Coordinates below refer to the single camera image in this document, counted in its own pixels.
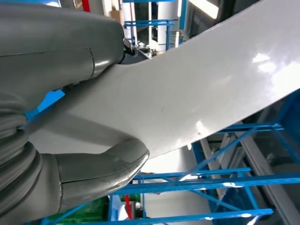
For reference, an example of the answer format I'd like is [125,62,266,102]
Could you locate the blue metal shelf rack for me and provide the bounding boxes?
[123,0,188,50]
[23,88,300,225]

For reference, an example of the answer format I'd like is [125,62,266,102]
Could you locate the red barrier belt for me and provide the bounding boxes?
[124,194,133,220]

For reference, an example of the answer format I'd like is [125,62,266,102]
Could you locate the white pillar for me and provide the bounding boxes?
[158,0,181,52]

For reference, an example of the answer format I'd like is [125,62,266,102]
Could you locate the green plastic crate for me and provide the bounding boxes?
[47,197,109,225]

